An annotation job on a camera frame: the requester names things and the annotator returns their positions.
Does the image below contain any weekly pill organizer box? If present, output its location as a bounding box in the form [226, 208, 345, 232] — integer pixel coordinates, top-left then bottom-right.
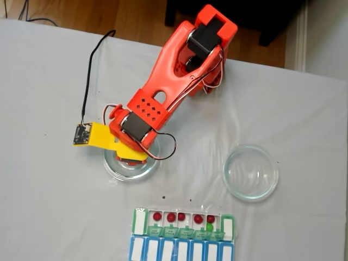
[127, 207, 237, 261]

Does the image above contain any clear glass bowl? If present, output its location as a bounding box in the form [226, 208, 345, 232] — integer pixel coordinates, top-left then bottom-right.
[102, 138, 161, 182]
[222, 144, 279, 203]

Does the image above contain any white table cloth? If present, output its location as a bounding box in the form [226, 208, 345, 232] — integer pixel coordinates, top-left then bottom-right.
[0, 18, 348, 261]

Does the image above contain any black furniture piece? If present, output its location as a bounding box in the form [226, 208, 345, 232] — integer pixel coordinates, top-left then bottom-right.
[164, 0, 309, 47]

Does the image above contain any black camera circuit board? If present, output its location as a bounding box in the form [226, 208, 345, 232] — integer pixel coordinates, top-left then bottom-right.
[72, 122, 92, 147]

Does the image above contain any black camera cable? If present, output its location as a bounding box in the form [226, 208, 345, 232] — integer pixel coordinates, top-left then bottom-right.
[80, 29, 117, 126]

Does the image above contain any thin servo wire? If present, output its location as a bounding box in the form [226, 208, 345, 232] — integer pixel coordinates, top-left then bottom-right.
[154, 132, 177, 160]

